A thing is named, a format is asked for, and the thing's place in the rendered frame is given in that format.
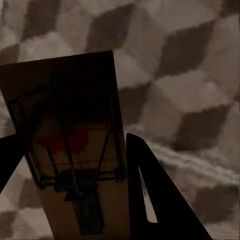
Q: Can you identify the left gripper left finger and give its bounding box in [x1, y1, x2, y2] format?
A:
[0, 134, 24, 193]

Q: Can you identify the mousetrap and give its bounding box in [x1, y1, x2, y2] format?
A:
[0, 49, 131, 240]

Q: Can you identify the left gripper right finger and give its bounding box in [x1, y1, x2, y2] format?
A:
[126, 133, 212, 240]

